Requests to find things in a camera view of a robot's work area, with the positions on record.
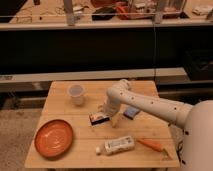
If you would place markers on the orange tool on shelf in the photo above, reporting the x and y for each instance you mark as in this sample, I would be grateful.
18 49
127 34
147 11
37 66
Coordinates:
122 11

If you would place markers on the black white whiteboard eraser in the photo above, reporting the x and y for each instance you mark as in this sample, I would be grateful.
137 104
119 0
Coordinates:
98 118

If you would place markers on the translucent white cup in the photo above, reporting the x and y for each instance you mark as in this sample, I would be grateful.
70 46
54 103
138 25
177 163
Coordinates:
77 94

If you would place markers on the orange ceramic plate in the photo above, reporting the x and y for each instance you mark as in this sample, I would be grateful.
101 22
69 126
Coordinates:
53 138

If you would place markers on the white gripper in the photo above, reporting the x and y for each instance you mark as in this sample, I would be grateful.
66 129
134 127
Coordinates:
111 107

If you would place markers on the orange carrot toy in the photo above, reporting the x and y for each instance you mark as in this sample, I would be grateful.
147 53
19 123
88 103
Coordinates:
155 145

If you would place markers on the clear plastic bottle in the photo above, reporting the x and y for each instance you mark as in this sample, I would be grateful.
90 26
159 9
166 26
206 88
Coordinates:
114 146

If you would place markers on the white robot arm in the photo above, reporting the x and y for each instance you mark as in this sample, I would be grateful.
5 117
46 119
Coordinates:
195 120

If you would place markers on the blue sponge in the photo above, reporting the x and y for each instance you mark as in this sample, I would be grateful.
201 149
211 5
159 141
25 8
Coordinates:
131 112

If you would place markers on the wooden table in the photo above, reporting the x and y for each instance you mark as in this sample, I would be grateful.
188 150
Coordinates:
87 137

